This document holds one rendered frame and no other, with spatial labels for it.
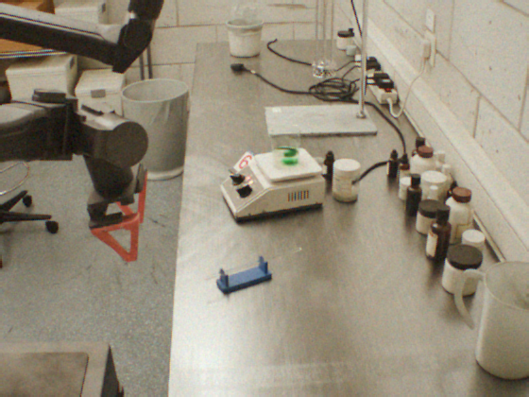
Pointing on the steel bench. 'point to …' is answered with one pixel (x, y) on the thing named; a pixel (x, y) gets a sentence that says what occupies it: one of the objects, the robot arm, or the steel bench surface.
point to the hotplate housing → (280, 196)
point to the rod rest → (244, 278)
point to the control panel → (242, 184)
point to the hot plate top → (288, 169)
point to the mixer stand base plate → (321, 119)
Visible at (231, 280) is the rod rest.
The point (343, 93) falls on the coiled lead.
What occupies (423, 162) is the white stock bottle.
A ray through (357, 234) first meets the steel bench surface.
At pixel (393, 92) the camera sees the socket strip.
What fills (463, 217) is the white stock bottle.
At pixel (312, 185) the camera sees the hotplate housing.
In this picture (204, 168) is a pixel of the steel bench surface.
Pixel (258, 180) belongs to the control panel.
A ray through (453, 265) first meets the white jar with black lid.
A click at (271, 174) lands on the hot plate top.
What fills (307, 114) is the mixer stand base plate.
